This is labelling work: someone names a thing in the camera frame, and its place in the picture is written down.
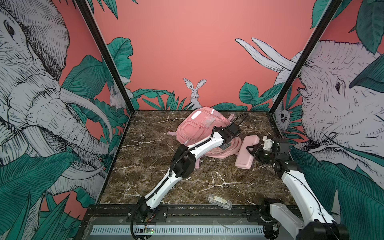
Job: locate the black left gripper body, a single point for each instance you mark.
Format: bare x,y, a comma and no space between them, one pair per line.
225,147

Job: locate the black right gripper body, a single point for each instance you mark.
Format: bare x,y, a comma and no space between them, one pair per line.
264,156

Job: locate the pink pencil case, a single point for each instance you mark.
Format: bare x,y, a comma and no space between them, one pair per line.
245,159

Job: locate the pink student backpack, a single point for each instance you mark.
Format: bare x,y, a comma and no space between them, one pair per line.
199,125

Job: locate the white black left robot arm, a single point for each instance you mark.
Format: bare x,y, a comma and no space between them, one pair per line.
183,164

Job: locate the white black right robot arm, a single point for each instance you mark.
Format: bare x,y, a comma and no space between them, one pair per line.
315,222

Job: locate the clear plastic eraser box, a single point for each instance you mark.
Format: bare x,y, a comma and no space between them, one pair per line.
219,201

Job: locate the white perforated vent strip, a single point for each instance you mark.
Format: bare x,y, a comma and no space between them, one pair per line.
177,230

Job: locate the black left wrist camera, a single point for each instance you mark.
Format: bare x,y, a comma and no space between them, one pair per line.
233,130

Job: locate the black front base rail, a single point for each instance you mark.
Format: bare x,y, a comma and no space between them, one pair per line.
164,213

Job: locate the black right corner frame post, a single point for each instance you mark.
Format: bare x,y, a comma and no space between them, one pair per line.
324,21

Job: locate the black corner frame post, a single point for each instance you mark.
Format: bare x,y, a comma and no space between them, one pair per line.
324,21
98,38

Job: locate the black left corner frame post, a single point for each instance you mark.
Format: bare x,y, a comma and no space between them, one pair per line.
98,38

